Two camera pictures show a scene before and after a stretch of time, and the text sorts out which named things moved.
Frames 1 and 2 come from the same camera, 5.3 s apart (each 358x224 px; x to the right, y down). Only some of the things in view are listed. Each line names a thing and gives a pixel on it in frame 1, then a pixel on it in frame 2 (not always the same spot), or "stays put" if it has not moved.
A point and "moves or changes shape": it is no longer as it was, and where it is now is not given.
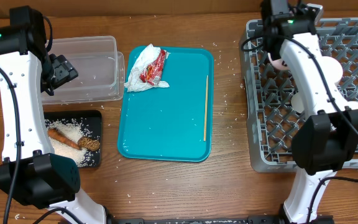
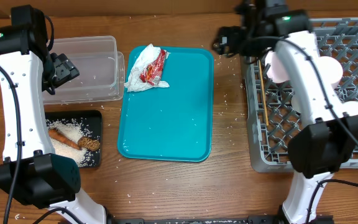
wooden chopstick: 206,109 → 263,86
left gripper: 65,71 stays put
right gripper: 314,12 → 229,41
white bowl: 332,68 stays put
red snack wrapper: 153,73 stays put
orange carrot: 54,133 stays put
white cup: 297,102 stays put
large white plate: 279,63 moves or changes shape
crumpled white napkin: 134,83 stays put
